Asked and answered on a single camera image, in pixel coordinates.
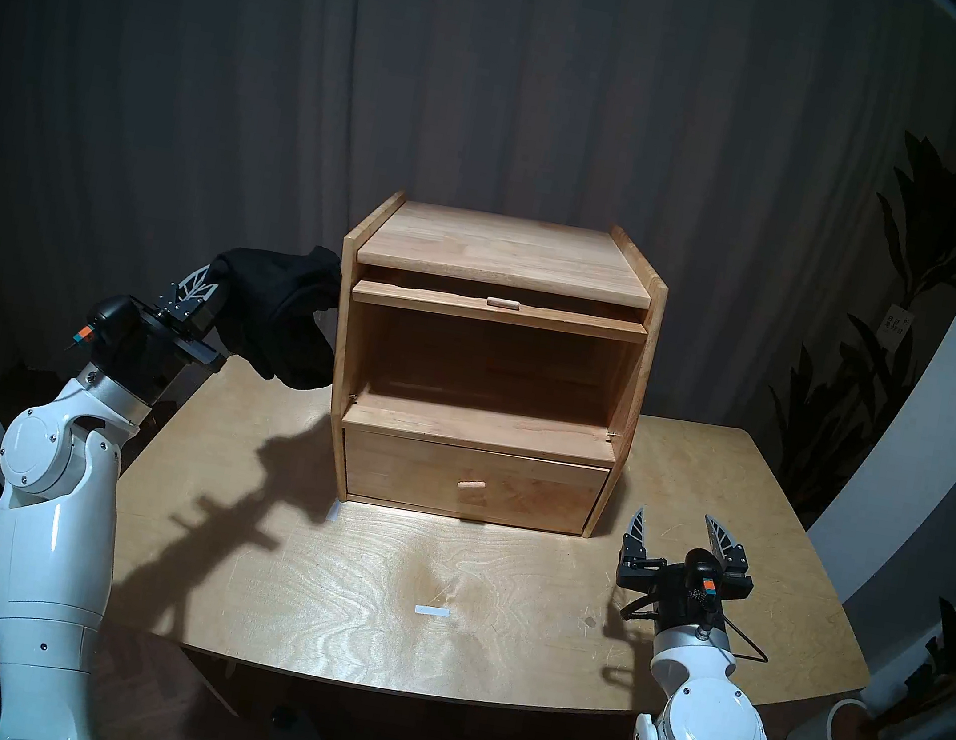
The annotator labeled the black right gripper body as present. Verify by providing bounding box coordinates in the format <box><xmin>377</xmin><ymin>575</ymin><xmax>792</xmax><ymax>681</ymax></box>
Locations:
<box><xmin>609</xmin><ymin>549</ymin><xmax>758</xmax><ymax>645</ymax></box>

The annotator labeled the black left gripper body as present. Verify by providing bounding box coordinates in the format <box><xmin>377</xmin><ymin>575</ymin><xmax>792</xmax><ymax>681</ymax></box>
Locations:
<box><xmin>91</xmin><ymin>295</ymin><xmax>235</xmax><ymax>418</ymax></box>

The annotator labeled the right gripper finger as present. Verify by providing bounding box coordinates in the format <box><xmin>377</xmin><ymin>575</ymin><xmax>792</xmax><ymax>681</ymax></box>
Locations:
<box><xmin>621</xmin><ymin>506</ymin><xmax>656</xmax><ymax>566</ymax></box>
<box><xmin>695</xmin><ymin>513</ymin><xmax>760</xmax><ymax>585</ymax></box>

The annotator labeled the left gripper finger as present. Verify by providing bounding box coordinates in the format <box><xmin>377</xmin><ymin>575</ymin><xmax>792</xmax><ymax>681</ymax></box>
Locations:
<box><xmin>153</xmin><ymin>257</ymin><xmax>229</xmax><ymax>340</ymax></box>

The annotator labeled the black shirt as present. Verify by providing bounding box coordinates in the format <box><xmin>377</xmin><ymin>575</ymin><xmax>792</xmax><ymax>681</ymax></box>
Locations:
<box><xmin>191</xmin><ymin>231</ymin><xmax>355</xmax><ymax>395</ymax></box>

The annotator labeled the white plant tag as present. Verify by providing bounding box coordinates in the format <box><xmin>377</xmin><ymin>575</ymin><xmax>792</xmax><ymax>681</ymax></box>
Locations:
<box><xmin>877</xmin><ymin>303</ymin><xmax>916</xmax><ymax>345</ymax></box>

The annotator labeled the wooden cabinet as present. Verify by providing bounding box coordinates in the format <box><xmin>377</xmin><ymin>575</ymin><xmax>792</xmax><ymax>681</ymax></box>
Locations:
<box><xmin>303</xmin><ymin>183</ymin><xmax>679</xmax><ymax>547</ymax></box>

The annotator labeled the grey pleated curtain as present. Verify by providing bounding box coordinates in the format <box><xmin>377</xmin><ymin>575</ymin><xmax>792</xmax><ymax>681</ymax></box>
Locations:
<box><xmin>0</xmin><ymin>0</ymin><xmax>956</xmax><ymax>548</ymax></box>

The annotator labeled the tall dark leafy plant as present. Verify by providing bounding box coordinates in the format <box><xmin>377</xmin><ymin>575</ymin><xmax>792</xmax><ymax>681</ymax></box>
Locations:
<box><xmin>747</xmin><ymin>116</ymin><xmax>956</xmax><ymax>548</ymax></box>

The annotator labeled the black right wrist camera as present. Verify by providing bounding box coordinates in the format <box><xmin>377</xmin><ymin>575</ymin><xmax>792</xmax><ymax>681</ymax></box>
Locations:
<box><xmin>679</xmin><ymin>544</ymin><xmax>729</xmax><ymax>604</ymax></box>

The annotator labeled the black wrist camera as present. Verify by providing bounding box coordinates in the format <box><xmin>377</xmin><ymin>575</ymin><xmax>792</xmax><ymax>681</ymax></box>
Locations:
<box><xmin>69</xmin><ymin>289</ymin><xmax>141</xmax><ymax>360</ymax></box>
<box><xmin>679</xmin><ymin>544</ymin><xmax>729</xmax><ymax>604</ymax></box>

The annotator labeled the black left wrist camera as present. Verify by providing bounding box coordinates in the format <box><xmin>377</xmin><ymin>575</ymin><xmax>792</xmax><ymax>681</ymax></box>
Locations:
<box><xmin>69</xmin><ymin>289</ymin><xmax>141</xmax><ymax>360</ymax></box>

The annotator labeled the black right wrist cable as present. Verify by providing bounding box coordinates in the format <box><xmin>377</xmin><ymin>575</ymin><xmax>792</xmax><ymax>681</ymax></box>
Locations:
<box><xmin>615</xmin><ymin>593</ymin><xmax>775</xmax><ymax>665</ymax></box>

